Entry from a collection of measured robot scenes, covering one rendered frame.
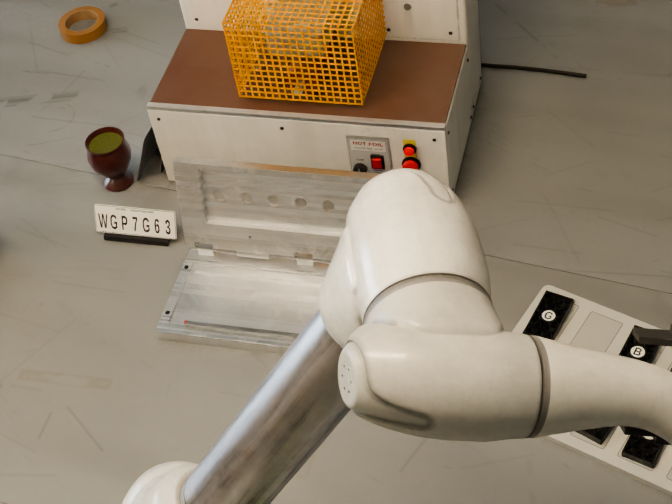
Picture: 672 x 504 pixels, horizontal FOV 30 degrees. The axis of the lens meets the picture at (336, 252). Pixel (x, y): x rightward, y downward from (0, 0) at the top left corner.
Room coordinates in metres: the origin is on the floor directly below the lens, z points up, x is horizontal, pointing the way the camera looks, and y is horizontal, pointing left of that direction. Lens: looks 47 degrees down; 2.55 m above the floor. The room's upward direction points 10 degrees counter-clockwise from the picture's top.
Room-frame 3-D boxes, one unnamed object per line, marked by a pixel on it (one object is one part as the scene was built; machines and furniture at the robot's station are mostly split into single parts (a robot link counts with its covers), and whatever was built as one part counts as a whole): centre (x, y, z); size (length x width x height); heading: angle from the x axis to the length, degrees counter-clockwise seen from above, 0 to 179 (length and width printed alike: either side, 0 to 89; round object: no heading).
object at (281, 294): (1.41, 0.09, 0.92); 0.44 x 0.21 x 0.04; 69
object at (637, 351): (1.17, -0.44, 0.92); 0.10 x 0.05 x 0.01; 142
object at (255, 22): (1.79, -0.02, 1.19); 0.23 x 0.20 x 0.17; 69
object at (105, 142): (1.80, 0.39, 0.96); 0.09 x 0.09 x 0.11
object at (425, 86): (1.82, -0.13, 1.09); 0.75 x 0.40 x 0.38; 69
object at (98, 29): (2.32, 0.46, 0.91); 0.10 x 0.10 x 0.02
